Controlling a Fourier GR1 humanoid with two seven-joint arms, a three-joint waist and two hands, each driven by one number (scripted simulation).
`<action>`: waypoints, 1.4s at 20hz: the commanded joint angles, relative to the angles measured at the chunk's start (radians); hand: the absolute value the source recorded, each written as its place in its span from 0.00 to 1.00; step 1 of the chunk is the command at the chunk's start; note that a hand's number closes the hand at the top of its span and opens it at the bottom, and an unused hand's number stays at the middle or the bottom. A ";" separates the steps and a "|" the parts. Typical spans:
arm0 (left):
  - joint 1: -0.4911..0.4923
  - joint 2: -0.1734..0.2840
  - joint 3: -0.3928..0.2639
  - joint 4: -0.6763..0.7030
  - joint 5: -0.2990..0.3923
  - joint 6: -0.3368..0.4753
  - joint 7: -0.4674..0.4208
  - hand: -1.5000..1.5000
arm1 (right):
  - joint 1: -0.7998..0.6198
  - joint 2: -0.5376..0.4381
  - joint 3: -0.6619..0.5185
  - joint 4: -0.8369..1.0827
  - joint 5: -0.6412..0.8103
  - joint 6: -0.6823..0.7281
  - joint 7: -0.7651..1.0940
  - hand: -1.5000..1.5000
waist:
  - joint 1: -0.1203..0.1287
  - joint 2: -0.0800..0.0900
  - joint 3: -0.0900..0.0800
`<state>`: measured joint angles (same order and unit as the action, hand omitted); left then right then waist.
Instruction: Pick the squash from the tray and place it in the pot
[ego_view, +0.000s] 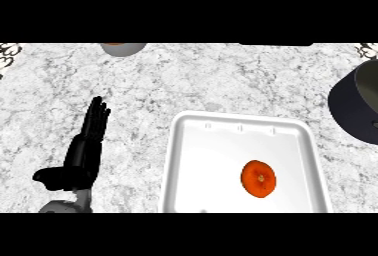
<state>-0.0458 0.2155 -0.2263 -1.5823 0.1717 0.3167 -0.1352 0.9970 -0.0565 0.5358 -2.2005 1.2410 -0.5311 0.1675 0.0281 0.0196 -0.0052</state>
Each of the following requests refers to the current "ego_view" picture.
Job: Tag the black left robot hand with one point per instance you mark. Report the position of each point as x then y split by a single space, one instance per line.
83 150

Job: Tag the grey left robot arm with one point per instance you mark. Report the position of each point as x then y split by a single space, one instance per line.
67 204

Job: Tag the white rectangular tray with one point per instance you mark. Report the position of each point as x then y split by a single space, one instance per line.
208 160

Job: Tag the orange squash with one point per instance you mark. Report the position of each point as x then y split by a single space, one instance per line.
259 178

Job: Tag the dark grey pot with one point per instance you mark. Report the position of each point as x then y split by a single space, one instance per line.
357 110

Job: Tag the grey bowl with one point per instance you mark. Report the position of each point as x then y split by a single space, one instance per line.
123 49

